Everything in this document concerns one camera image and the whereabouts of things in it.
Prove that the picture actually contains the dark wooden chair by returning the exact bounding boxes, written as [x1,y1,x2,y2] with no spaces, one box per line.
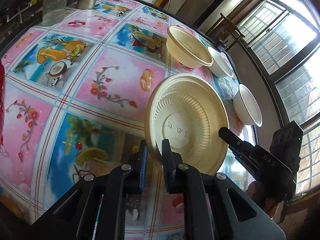
[217,13,246,51]

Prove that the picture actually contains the white standing air conditioner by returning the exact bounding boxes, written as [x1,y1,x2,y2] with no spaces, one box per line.
[193,0,243,34]

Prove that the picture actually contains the clear plastic water bottle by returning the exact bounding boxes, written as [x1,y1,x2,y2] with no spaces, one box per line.
[42,0,67,26]

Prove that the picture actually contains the beige ribbed plastic bowl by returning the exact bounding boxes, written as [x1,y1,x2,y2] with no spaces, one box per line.
[144,74,229,174]

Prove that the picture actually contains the red scalloped plastic plate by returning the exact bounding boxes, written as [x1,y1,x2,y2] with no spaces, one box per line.
[0,61,5,144]

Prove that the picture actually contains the white paper bowl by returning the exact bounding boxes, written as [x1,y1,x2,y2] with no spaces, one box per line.
[233,84,263,127]
[207,46,233,78]

